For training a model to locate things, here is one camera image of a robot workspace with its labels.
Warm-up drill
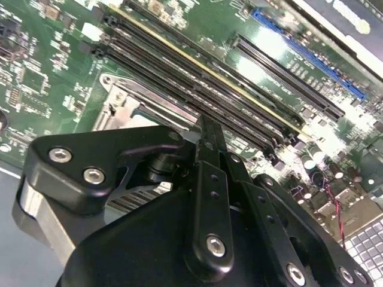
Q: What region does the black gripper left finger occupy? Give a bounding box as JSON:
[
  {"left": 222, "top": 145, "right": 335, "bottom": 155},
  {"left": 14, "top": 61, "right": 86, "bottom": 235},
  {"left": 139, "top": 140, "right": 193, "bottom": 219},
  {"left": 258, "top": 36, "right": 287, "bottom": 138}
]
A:
[{"left": 11, "top": 115, "right": 237, "bottom": 282}]

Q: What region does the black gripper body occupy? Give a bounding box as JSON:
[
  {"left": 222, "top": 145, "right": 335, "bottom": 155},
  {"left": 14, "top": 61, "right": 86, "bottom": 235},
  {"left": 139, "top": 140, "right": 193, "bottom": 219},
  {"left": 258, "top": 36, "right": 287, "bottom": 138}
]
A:
[{"left": 55, "top": 190, "right": 279, "bottom": 287}]

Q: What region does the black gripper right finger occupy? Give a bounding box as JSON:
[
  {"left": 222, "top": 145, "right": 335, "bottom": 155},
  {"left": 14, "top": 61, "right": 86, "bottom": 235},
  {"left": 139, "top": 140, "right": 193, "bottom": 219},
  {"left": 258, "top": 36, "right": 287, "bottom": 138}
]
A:
[{"left": 212, "top": 121, "right": 373, "bottom": 287}]

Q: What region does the silver square CPU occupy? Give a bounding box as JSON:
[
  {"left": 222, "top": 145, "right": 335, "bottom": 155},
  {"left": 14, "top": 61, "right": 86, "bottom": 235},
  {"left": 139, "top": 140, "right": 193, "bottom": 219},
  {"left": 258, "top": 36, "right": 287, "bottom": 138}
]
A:
[{"left": 134, "top": 106, "right": 192, "bottom": 132}]

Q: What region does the metal socket cover frame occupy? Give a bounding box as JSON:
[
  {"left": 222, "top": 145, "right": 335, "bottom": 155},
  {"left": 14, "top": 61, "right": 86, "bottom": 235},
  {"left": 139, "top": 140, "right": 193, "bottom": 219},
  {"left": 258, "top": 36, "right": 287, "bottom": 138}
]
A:
[{"left": 103, "top": 80, "right": 200, "bottom": 132}]

